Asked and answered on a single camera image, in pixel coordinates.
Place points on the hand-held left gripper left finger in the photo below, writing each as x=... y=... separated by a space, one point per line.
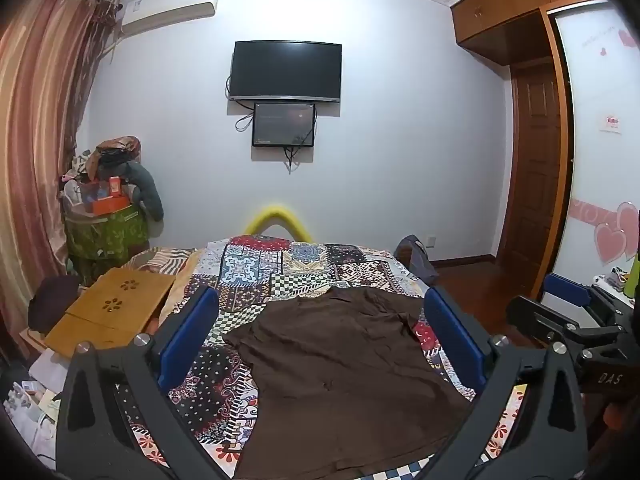
x=187 y=342

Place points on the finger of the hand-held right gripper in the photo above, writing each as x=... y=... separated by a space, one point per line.
x=567 y=295
x=535 y=320

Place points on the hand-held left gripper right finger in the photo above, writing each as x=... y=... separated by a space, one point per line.
x=452 y=342

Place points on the brown shirt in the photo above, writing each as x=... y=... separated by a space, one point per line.
x=340 y=375

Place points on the green bottle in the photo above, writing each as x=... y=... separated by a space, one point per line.
x=635 y=280

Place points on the wooden lap desk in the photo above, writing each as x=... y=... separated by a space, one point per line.
x=115 y=310

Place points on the striped cloth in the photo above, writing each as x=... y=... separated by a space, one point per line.
x=160 y=260

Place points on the grey-blue bag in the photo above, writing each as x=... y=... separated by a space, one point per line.
x=417 y=260

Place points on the white heart-print wardrobe door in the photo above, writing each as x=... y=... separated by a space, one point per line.
x=600 y=180

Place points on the brown wooden door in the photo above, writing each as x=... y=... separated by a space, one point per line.
x=532 y=170

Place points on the green storage bag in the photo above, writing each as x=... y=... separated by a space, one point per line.
x=105 y=240

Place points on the patchwork printed blanket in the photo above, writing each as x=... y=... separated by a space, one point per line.
x=300 y=270

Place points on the dark maroon cloth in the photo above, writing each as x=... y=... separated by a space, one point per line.
x=52 y=302

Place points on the yellow foam tube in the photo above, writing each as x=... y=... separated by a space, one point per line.
x=272 y=212

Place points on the flat orange box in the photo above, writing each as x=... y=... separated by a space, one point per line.
x=107 y=205

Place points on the small red box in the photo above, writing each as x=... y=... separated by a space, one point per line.
x=115 y=186

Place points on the white plastic bag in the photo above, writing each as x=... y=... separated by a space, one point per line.
x=30 y=420

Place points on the red white sticker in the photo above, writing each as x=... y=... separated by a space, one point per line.
x=610 y=123

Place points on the floral cloth bundle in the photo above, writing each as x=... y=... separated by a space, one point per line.
x=120 y=147

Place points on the small black monitor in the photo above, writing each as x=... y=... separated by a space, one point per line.
x=282 y=124

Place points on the striped pink curtain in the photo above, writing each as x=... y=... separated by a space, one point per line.
x=40 y=135

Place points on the overhead wooden cabinet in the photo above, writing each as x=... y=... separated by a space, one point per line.
x=500 y=15

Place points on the white air conditioner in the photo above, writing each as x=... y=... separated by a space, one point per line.
x=170 y=10

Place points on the white wall socket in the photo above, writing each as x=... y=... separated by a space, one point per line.
x=430 y=241

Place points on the black wall television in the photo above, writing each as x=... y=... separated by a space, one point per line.
x=285 y=70

